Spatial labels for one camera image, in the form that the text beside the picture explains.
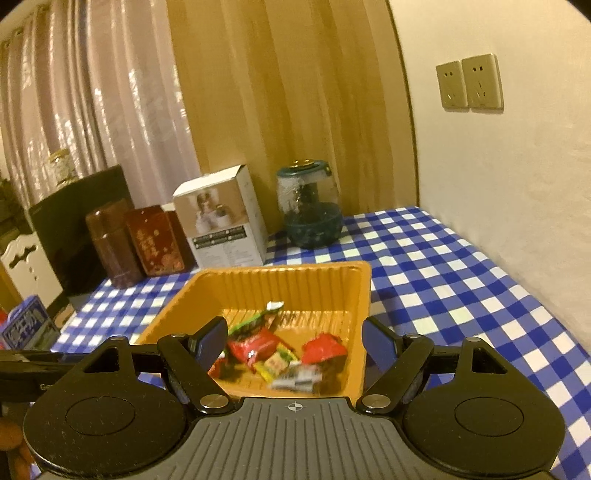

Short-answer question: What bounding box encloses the grey transparent snack wrapper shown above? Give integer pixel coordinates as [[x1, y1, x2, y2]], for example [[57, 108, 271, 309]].
[[270, 364, 324, 393]]

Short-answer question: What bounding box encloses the red gift box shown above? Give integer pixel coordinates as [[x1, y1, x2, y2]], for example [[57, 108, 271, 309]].
[[123, 205, 195, 277]]

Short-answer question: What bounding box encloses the glass jar on monitor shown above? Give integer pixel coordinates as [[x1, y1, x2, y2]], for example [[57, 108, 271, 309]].
[[48, 148, 78, 189]]

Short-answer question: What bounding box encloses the large red snack packet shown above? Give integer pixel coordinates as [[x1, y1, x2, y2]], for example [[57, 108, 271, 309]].
[[228, 328, 280, 368]]

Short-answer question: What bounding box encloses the small red candy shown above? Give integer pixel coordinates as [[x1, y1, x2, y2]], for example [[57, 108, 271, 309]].
[[208, 351, 228, 379]]

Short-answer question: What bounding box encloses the person's left hand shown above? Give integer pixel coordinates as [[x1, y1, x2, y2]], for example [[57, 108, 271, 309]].
[[0, 418, 35, 480]]

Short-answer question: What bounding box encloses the orange plastic tray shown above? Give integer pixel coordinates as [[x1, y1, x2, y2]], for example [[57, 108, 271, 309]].
[[137, 261, 372, 400]]

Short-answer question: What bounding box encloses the blue white checkered tablecloth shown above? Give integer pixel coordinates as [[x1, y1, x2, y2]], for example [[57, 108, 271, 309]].
[[54, 207, 590, 479]]

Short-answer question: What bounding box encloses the white product box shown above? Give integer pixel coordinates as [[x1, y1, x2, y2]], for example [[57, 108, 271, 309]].
[[173, 165, 269, 269]]

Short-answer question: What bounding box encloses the green glass jar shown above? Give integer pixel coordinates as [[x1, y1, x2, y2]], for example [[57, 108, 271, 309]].
[[276, 159, 344, 249]]

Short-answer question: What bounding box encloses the brown tin canister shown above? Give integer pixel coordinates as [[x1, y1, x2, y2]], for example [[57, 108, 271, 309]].
[[85, 198, 144, 289]]

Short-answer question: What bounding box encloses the yellow green candy wrapper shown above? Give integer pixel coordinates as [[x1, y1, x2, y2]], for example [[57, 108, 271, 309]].
[[253, 344, 300, 384]]

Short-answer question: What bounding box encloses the red double-happiness candy packet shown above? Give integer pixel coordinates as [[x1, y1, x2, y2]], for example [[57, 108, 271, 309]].
[[301, 333, 348, 365]]

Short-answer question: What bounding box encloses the right wall socket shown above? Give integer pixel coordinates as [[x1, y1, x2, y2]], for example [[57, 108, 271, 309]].
[[462, 53, 504, 110]]

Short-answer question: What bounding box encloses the white carved chair back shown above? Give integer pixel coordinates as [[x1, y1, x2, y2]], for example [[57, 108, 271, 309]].
[[1, 232, 63, 308]]

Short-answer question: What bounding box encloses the blue milk carton box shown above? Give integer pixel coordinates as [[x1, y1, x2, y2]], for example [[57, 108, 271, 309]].
[[1, 295, 60, 350]]

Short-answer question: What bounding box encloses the pink curtain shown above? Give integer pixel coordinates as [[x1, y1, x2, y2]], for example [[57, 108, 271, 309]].
[[1, 1, 200, 207]]

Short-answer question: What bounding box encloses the wall socket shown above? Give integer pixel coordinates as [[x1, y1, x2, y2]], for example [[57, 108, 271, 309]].
[[436, 60, 469, 110], [462, 53, 504, 110]]

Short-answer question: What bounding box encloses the left wall socket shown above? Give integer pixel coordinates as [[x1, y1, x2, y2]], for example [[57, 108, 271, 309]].
[[436, 60, 469, 110]]

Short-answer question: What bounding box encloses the red green snack packet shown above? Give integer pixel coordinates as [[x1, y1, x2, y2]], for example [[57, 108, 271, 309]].
[[228, 301, 284, 338]]

